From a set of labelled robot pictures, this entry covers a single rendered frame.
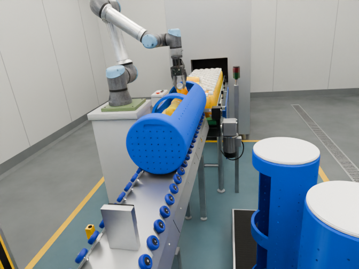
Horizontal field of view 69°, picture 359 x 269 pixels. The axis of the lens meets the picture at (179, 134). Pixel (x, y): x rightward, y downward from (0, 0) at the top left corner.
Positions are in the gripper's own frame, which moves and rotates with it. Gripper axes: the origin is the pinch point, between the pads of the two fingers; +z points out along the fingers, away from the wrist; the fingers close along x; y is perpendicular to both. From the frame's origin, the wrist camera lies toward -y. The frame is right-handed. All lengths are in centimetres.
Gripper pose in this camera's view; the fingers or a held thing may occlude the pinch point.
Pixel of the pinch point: (180, 87)
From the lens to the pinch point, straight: 172.0
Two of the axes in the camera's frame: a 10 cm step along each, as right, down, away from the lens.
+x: 9.8, -0.2, -2.1
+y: -1.9, 3.7, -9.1
